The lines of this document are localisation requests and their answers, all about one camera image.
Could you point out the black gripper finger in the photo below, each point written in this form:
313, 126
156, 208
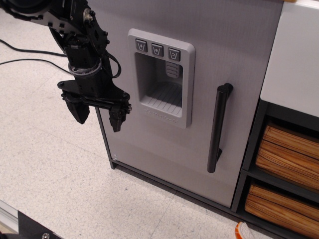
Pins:
117, 116
79, 110

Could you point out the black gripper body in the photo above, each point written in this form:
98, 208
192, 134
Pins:
96, 87

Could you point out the grey toy fridge door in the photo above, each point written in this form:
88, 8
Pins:
194, 70

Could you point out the black bar door handle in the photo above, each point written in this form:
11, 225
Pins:
222, 95

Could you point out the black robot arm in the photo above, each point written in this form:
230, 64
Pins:
75, 29

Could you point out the dark grey fridge cabinet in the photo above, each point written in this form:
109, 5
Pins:
250, 174

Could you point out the grey water dispenser panel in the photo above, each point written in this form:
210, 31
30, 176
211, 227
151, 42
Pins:
163, 74

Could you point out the orange white object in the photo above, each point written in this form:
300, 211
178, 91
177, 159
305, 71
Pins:
242, 231

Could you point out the white cabinet panel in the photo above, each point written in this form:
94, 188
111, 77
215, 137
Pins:
292, 76

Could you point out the upper wooden storage bin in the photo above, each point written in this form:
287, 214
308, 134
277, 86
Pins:
290, 155

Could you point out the wooden storage bin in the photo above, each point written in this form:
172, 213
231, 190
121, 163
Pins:
290, 155
283, 210

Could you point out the lower wooden storage bin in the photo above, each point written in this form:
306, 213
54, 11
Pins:
283, 210

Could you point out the aluminium rail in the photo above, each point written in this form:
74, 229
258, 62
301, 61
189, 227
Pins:
9, 217

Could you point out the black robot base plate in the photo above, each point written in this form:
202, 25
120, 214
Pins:
30, 229

